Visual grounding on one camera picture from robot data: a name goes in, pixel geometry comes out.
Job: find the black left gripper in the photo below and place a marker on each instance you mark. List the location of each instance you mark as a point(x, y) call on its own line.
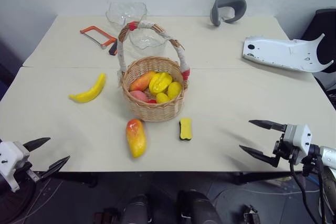
point(30, 167)

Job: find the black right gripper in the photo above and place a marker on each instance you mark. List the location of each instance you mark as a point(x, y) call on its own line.
point(284, 150)

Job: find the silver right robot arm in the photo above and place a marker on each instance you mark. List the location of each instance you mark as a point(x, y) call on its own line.
point(328, 155)

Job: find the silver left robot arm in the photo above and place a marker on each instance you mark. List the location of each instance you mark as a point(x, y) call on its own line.
point(4, 182)

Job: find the yellow toy banana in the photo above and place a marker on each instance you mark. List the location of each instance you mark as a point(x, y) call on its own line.
point(90, 93)

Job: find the yellow black sponge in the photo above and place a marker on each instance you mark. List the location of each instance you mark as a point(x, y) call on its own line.
point(185, 129)

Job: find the white plastic robot shell cover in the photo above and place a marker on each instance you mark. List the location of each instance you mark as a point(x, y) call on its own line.
point(275, 51)

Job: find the orange yellow toy mango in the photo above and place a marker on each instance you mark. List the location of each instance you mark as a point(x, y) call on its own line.
point(136, 140)
point(141, 81)

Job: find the dark rounded shape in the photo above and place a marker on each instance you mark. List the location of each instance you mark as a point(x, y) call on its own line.
point(197, 208)
point(136, 208)

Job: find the large yellow toy lemon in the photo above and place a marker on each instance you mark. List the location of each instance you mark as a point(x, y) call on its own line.
point(174, 90)

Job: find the pink toy peach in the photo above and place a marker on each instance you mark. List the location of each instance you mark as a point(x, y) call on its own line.
point(138, 96)

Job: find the small yellow toy lemon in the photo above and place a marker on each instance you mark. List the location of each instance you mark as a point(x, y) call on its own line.
point(162, 97)

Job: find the yellow toy starfruit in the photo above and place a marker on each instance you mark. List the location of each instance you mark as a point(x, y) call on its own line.
point(160, 82)

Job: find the black chair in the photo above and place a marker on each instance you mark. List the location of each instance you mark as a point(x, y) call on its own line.
point(325, 19)

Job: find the clear glass bowl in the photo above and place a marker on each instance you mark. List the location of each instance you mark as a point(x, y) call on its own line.
point(147, 43)
point(118, 14)

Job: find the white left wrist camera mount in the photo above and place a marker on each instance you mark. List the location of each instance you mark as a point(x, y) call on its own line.
point(11, 155)

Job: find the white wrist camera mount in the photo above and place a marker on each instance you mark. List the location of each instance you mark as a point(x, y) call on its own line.
point(299, 136)
point(11, 155)

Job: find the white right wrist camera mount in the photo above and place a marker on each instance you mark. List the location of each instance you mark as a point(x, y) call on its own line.
point(299, 136)

